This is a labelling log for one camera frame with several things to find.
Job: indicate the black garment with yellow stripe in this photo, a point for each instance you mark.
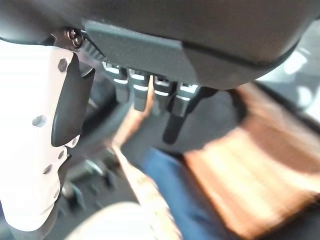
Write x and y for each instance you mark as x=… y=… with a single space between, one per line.
x=210 y=120

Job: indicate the blue garment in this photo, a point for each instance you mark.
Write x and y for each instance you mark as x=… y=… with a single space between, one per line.
x=180 y=195

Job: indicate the wicker laundry basket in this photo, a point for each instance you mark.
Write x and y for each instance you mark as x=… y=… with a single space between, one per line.
x=250 y=175

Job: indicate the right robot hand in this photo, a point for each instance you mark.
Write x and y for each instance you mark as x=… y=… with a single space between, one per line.
x=160 y=32

